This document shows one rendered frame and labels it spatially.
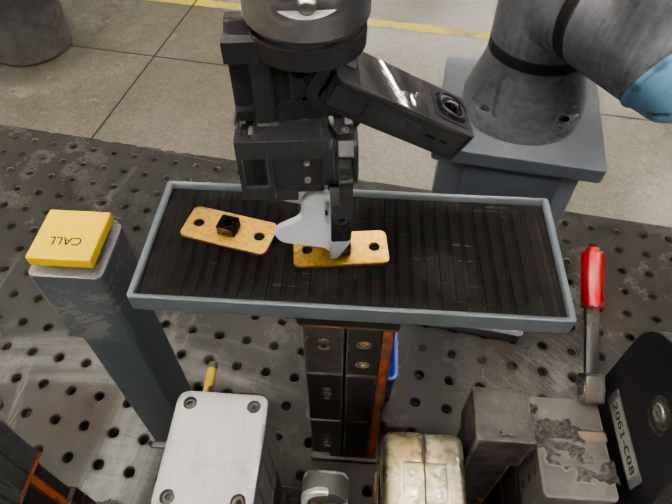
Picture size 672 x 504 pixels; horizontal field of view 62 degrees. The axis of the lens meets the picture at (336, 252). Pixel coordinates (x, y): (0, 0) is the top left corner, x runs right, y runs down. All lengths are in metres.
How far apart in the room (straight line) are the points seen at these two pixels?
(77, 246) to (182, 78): 2.35
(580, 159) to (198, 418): 0.52
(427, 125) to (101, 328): 0.40
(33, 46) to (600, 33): 2.82
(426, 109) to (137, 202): 0.93
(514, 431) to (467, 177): 0.36
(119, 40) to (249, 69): 2.91
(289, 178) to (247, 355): 0.62
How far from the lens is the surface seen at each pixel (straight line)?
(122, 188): 1.29
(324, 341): 0.57
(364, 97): 0.36
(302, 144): 0.36
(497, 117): 0.71
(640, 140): 2.74
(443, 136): 0.39
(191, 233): 0.52
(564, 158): 0.73
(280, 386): 0.94
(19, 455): 0.68
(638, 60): 0.58
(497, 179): 0.74
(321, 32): 0.32
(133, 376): 0.73
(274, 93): 0.37
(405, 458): 0.50
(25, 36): 3.13
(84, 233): 0.56
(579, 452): 0.54
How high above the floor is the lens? 1.55
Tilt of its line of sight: 51 degrees down
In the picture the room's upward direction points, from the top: straight up
